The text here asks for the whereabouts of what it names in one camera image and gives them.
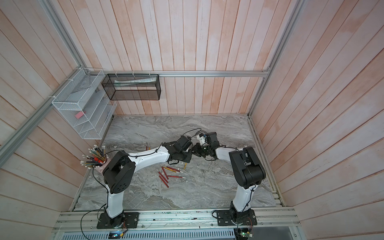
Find white wire mesh shelf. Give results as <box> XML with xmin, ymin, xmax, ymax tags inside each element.
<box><xmin>52</xmin><ymin>68</ymin><xmax>117</xmax><ymax>140</ymax></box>

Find black wire mesh basket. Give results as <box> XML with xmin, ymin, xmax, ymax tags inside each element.
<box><xmin>102</xmin><ymin>73</ymin><xmax>162</xmax><ymax>101</ymax></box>

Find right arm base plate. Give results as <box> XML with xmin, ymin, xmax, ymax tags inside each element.
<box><xmin>212</xmin><ymin>209</ymin><xmax>258</xmax><ymax>227</ymax></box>

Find pink eraser block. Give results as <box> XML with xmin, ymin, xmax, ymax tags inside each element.
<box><xmin>75</xmin><ymin>111</ymin><xmax>85</xmax><ymax>119</ymax></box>

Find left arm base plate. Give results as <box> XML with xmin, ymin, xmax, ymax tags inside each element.
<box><xmin>97</xmin><ymin>212</ymin><xmax>140</xmax><ymax>229</ymax></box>

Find papers in black basket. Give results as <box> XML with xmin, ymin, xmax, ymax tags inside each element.
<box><xmin>114</xmin><ymin>77</ymin><xmax>157</xmax><ymax>87</ymax></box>

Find red carving knife left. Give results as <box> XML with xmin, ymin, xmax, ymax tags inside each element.
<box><xmin>158</xmin><ymin>172</ymin><xmax>168</xmax><ymax>184</ymax></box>

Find pink pencil cup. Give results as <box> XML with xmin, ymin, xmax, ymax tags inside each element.
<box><xmin>95</xmin><ymin>160</ymin><xmax>110</xmax><ymax>174</ymax></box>

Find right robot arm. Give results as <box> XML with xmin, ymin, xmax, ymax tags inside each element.
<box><xmin>192</xmin><ymin>132</ymin><xmax>266</xmax><ymax>226</ymax></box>

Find red carving knife right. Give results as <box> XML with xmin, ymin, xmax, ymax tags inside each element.
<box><xmin>168</xmin><ymin>175</ymin><xmax>185</xmax><ymax>179</ymax></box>

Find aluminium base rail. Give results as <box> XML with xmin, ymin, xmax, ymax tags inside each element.
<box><xmin>53</xmin><ymin>207</ymin><xmax>301</xmax><ymax>233</ymax></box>

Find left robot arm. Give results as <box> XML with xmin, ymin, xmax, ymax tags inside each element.
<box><xmin>101</xmin><ymin>136</ymin><xmax>193</xmax><ymax>228</ymax></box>

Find bundle of pencils in cup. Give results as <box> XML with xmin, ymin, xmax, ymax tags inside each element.
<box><xmin>80</xmin><ymin>145</ymin><xmax>108</xmax><ymax>169</ymax></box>

